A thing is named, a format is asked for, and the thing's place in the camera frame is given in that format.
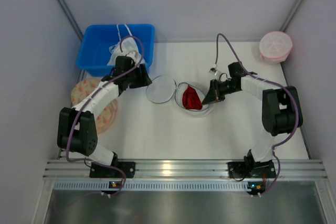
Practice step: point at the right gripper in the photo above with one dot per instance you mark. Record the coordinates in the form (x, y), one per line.
(217, 92)

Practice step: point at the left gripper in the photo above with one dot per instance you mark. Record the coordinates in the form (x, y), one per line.
(143, 77)

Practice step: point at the red bra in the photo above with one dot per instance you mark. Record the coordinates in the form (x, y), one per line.
(191, 100)

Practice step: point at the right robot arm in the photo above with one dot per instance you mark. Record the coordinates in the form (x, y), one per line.
(280, 114)

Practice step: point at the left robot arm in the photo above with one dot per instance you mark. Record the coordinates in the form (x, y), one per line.
(77, 133)

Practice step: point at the white bra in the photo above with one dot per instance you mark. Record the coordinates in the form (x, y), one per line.
(121, 49)

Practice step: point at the floral patterned bra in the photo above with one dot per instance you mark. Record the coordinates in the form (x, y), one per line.
(81, 90)

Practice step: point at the pink trimmed mesh laundry bag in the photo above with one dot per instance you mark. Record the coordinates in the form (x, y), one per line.
(275, 47)

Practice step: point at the blue plastic bin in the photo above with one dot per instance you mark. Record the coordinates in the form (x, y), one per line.
(101, 45)

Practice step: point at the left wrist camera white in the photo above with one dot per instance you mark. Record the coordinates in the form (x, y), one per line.
(136, 57)

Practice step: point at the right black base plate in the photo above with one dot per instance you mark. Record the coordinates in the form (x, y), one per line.
(241, 169)

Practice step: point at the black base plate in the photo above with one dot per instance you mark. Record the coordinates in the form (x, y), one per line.
(241, 169)
(98, 171)

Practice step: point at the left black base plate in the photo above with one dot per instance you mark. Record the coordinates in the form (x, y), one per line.
(98, 171)

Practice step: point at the aluminium mounting rail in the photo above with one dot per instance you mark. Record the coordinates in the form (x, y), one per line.
(155, 169)

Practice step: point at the slotted cable duct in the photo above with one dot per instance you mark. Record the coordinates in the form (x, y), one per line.
(147, 185)

